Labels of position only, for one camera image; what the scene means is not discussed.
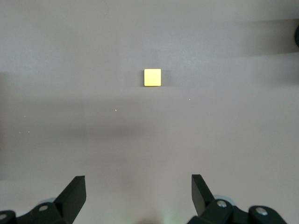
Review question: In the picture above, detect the yellow cube block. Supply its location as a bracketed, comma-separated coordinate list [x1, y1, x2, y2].
[143, 68, 162, 87]

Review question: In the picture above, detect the black round object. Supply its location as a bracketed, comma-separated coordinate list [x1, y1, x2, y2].
[293, 23, 299, 47]

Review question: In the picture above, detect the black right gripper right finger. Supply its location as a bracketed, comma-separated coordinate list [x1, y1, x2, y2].
[186, 174, 252, 224]

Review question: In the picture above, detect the brown table cover mat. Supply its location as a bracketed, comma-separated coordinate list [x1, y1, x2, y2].
[0, 0, 299, 224]

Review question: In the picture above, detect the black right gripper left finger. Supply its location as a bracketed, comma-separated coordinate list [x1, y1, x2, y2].
[14, 175, 87, 224]

